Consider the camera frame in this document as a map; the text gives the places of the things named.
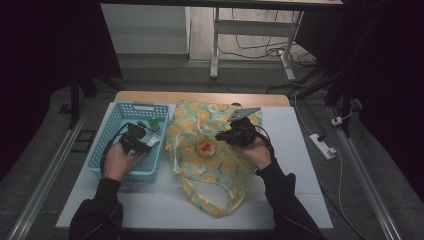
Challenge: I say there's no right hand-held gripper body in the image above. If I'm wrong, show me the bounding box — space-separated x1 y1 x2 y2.
227 106 262 148

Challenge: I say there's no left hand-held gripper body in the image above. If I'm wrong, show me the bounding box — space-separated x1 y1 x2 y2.
119 120 149 155

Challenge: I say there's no blue plastic basket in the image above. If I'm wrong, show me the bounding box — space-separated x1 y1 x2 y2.
84 101 171 184

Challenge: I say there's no round yellow tin red label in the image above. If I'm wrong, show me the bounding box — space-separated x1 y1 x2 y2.
196 140 217 159

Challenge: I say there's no orange fruit print cloth bag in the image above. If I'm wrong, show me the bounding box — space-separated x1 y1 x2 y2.
164 99 264 218

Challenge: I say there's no person's right hand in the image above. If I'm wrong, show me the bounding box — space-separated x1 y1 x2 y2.
239 137 273 172

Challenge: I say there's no person's left hand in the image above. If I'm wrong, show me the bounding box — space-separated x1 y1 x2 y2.
103 142 142 183

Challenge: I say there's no small green-capped bottle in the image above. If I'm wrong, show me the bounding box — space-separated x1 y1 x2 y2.
148 117 161 133

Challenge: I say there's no black floor plate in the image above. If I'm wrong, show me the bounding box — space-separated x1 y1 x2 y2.
71 129 98 154

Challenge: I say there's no white table mat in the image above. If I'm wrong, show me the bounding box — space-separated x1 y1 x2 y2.
55 102 334 231

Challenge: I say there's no black metal stand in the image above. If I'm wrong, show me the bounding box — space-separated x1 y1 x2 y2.
68 59 125 130
266 63 355 138

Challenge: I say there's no white power strip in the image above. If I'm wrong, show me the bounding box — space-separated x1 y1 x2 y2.
308 133 337 161

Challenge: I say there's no white cabinet panel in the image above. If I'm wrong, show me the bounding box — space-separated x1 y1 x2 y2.
100 3 192 56

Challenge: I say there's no dark curtain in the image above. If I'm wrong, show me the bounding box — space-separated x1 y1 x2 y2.
0 0 124 176
295 0 424 201

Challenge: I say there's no left hand-held gripper black cable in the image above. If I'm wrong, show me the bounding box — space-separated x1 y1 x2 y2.
99 122 132 176

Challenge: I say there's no hand-held gripper black cable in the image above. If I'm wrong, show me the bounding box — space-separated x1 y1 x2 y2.
99 122 132 176
254 125 276 158

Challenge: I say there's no right hand-held gripper black cable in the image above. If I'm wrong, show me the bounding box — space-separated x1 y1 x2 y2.
254 125 276 158

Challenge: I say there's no black floor cable bundle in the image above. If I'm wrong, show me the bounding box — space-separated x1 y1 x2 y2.
218 8 317 64

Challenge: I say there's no metal floor rail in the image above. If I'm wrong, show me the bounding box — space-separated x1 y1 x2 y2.
6 109 92 240
328 106 404 240

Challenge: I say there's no white metal desk frame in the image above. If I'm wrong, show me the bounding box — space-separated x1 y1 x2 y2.
209 6 305 82

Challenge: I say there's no white power cable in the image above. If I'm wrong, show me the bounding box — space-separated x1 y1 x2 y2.
334 148 369 240

